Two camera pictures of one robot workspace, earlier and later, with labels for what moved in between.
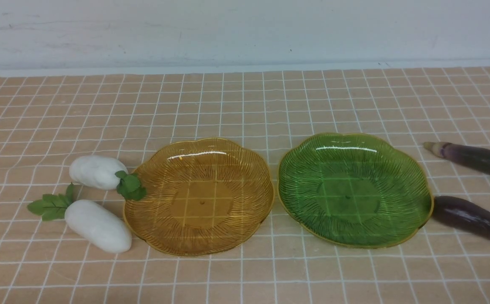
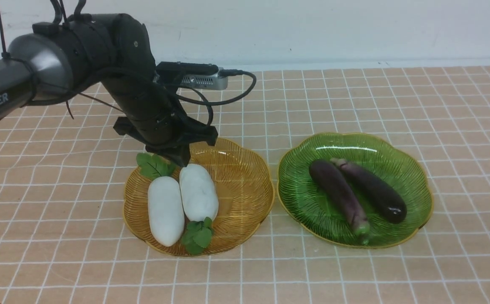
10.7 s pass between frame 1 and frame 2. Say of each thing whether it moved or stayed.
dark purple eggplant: moved
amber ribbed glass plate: stayed
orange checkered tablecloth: stayed
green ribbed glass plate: stayed
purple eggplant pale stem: moved
